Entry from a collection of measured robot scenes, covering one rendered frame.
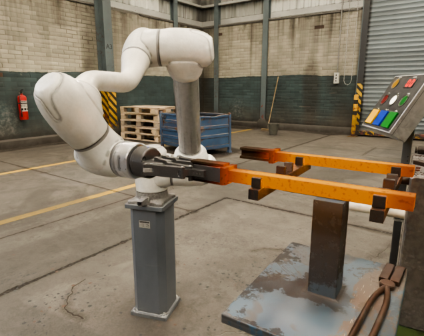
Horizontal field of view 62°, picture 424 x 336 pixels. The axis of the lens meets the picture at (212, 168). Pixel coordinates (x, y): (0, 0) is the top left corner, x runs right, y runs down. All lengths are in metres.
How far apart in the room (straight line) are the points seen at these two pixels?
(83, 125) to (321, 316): 0.64
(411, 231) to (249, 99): 9.72
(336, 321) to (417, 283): 0.46
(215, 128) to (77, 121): 5.40
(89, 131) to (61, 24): 7.69
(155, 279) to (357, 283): 1.16
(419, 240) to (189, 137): 0.93
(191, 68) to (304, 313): 0.91
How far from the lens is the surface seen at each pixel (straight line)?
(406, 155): 1.86
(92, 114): 0.85
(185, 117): 1.47
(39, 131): 8.10
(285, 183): 0.66
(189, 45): 1.30
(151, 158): 0.84
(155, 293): 1.89
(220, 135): 6.24
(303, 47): 10.00
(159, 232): 1.74
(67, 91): 0.82
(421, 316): 1.23
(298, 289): 0.84
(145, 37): 1.33
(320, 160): 0.88
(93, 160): 0.90
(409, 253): 1.14
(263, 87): 10.41
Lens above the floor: 1.14
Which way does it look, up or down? 13 degrees down
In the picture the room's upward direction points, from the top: straight up
